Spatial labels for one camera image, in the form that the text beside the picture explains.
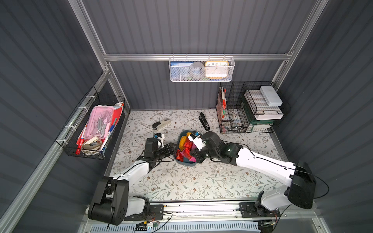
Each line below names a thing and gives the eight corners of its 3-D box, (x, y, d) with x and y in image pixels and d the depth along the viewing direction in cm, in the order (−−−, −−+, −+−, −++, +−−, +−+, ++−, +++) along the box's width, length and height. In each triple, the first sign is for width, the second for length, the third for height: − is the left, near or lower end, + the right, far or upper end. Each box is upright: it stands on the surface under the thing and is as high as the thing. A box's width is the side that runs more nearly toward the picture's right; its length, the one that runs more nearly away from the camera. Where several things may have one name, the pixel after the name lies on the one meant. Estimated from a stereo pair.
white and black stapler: (154, 131, 109) (152, 127, 105) (152, 127, 112) (151, 123, 108) (171, 125, 113) (170, 121, 109) (169, 122, 115) (169, 118, 111)
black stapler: (205, 131, 109) (206, 127, 106) (198, 117, 119) (198, 113, 115) (209, 130, 110) (210, 126, 106) (202, 116, 119) (202, 112, 115)
